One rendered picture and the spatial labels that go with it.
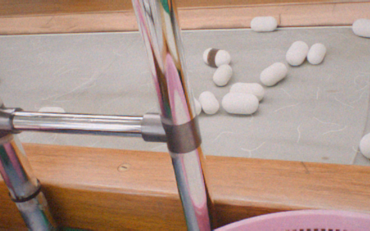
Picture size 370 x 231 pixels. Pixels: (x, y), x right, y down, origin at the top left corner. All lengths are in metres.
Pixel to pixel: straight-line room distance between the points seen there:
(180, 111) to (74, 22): 0.53
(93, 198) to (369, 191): 0.21
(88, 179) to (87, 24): 0.41
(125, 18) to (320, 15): 0.29
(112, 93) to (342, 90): 0.26
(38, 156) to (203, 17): 0.34
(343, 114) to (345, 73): 0.08
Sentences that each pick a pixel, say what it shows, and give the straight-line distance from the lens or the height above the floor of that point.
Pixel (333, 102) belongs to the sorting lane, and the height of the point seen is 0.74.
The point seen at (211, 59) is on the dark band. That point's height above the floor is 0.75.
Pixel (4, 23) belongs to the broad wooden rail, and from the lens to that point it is 0.88.
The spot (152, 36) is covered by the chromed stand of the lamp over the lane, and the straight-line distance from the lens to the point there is 0.26.
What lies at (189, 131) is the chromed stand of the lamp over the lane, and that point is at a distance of 0.29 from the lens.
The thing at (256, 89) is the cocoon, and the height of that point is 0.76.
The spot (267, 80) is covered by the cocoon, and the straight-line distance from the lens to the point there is 0.52.
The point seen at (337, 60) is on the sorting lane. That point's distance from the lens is 0.57.
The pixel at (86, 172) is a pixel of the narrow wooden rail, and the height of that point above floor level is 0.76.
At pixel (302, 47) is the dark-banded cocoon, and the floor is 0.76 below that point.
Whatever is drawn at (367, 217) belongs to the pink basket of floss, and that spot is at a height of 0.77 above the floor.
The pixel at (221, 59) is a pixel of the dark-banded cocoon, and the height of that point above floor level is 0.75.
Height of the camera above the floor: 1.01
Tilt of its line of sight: 32 degrees down
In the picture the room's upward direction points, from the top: 11 degrees counter-clockwise
